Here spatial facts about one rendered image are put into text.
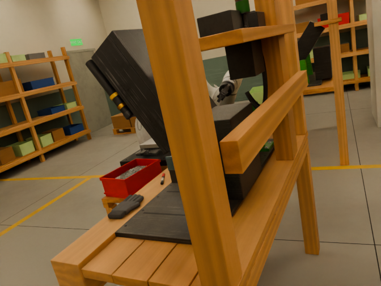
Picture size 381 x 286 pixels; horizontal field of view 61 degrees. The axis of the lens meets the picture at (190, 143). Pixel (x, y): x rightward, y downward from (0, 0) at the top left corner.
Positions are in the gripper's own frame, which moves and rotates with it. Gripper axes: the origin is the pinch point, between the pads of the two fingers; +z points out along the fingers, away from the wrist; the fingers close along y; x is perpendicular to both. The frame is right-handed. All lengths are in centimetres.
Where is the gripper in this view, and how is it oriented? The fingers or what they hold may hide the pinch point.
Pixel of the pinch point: (215, 105)
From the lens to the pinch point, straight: 168.3
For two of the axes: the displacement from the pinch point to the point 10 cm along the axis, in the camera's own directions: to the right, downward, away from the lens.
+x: 8.5, 5.3, -0.1
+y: 3.9, -6.3, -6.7
